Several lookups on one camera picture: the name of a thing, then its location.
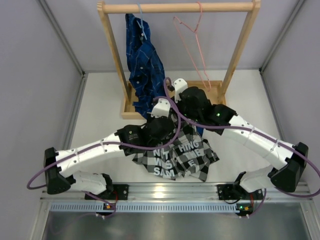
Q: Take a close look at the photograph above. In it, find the black white checkered shirt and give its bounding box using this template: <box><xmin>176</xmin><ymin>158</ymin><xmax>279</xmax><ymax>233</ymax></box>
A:
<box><xmin>132</xmin><ymin>121</ymin><xmax>220</xmax><ymax>182</ymax></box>

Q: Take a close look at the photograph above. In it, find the pink wire hanger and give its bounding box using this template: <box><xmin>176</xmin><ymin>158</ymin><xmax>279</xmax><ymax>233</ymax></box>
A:
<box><xmin>173</xmin><ymin>1</ymin><xmax>212</xmax><ymax>92</ymax></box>

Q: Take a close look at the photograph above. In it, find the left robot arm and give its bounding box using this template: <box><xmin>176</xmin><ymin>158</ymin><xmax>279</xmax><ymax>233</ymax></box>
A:
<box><xmin>44</xmin><ymin>116</ymin><xmax>176</xmax><ymax>200</ymax></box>

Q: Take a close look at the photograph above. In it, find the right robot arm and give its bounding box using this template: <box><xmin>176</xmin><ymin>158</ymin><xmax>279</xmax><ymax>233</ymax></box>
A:
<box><xmin>174</xmin><ymin>85</ymin><xmax>309</xmax><ymax>199</ymax></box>

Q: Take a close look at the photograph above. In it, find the blue plaid shirt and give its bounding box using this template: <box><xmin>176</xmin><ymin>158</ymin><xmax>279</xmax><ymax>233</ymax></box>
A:
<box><xmin>125</xmin><ymin>13</ymin><xmax>165</xmax><ymax>119</ymax></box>

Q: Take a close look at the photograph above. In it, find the light blue hanger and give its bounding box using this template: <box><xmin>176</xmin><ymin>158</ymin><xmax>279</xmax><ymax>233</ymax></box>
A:
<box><xmin>137</xmin><ymin>3</ymin><xmax>147</xmax><ymax>40</ymax></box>

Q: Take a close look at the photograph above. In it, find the wooden clothes rack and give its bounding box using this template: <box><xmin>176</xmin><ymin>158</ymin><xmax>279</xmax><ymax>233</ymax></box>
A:
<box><xmin>96</xmin><ymin>0</ymin><xmax>261</xmax><ymax>120</ymax></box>

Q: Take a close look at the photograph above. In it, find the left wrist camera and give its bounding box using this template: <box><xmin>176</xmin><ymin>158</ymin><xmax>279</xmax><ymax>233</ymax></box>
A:
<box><xmin>148</xmin><ymin>97</ymin><xmax>171</xmax><ymax>118</ymax></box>

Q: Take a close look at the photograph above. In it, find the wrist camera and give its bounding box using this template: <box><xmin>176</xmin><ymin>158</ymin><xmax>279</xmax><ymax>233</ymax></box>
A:
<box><xmin>148</xmin><ymin>97</ymin><xmax>171</xmax><ymax>118</ymax></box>
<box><xmin>173</xmin><ymin>78</ymin><xmax>188</xmax><ymax>104</ymax></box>

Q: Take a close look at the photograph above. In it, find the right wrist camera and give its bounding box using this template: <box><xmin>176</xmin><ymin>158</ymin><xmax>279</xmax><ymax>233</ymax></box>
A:
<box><xmin>173</xmin><ymin>78</ymin><xmax>188</xmax><ymax>104</ymax></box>

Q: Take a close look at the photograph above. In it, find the aluminium mounting rail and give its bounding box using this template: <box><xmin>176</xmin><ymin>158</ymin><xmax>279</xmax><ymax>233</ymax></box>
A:
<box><xmin>40</xmin><ymin>182</ymin><xmax>313</xmax><ymax>203</ymax></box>

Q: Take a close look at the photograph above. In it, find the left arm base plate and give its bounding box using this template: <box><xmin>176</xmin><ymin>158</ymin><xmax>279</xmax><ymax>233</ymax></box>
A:
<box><xmin>98</xmin><ymin>184</ymin><xmax>129</xmax><ymax>201</ymax></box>

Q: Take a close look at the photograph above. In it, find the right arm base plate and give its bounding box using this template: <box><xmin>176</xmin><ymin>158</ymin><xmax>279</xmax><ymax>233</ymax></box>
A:
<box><xmin>216</xmin><ymin>184</ymin><xmax>238</xmax><ymax>201</ymax></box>

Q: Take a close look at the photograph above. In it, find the slotted cable duct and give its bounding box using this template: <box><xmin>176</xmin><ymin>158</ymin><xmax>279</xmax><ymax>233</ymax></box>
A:
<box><xmin>50</xmin><ymin>202</ymin><xmax>251</xmax><ymax>213</ymax></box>

